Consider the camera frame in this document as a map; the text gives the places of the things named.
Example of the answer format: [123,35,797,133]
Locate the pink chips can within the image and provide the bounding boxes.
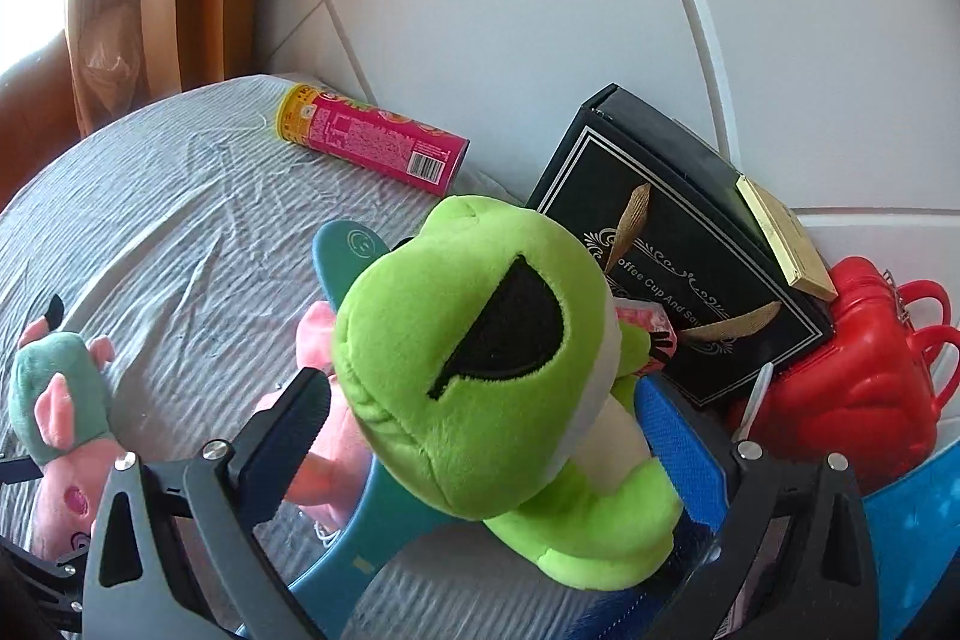
[271,83,471,196]

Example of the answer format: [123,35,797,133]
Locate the pink pig plush green dress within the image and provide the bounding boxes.
[9,295,125,562]

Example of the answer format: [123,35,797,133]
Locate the blue plastic container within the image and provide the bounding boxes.
[862,430,960,640]

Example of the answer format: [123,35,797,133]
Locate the red toy handbag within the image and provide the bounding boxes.
[724,256,960,498]

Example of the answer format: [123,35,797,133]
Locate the green frog plush toy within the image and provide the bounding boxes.
[331,194,685,590]

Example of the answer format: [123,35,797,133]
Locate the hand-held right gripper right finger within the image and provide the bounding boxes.
[634,376,880,640]

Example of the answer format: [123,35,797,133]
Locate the pink pig plush red dress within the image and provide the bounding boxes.
[255,299,680,536]

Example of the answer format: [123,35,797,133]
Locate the small gold box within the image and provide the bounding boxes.
[735,173,839,301]

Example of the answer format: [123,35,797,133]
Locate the black gift box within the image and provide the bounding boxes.
[525,83,837,408]

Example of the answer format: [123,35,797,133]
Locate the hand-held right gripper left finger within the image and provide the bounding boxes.
[81,367,332,640]

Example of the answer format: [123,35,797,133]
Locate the white plastic strip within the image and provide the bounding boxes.
[739,361,775,442]

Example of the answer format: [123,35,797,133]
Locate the grey bed sheet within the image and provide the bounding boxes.
[0,74,676,640]

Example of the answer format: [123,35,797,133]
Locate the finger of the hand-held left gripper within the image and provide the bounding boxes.
[0,539,85,637]
[0,452,46,485]

